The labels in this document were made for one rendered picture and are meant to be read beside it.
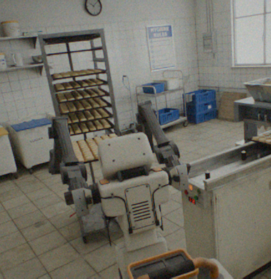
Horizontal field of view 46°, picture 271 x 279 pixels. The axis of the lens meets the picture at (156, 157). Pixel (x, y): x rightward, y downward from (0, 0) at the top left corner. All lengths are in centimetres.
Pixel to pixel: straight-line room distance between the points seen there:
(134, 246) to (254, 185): 100
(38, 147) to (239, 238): 364
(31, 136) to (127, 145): 383
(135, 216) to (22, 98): 454
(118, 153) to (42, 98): 451
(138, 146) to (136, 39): 534
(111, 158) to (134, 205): 21
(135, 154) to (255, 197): 110
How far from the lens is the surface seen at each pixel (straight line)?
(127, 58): 640
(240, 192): 204
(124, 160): 125
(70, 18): 596
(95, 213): 326
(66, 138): 155
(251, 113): 258
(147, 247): 144
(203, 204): 194
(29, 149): 508
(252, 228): 226
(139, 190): 125
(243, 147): 240
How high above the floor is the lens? 168
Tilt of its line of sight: 20 degrees down
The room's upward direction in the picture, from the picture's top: 7 degrees counter-clockwise
